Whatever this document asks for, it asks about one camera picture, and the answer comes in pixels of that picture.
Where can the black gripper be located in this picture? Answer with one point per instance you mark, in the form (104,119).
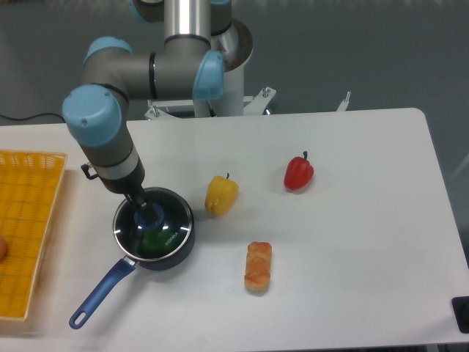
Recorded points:
(130,186)

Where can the glass pot lid blue knob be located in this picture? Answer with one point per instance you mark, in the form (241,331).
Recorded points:
(173,232)

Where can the dark pot blue handle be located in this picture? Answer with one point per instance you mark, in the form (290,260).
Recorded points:
(122,268)

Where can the braided bread loaf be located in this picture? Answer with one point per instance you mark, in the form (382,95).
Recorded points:
(257,266)

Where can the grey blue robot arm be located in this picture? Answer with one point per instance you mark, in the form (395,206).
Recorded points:
(113,75)

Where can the green bell pepper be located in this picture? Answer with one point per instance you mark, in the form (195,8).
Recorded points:
(151,242)

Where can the yellow bell pepper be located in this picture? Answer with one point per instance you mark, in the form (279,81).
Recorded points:
(222,193)

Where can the yellow wicker basket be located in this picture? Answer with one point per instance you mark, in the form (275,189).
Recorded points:
(30,183)

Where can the orange round food item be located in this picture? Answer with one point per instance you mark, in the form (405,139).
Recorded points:
(3,247)

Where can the red bell pepper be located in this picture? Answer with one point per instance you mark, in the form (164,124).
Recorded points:
(299,172)

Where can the black device table corner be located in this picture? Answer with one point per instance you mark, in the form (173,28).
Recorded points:
(461,312)

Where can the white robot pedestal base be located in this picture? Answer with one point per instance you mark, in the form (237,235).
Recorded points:
(236,45)

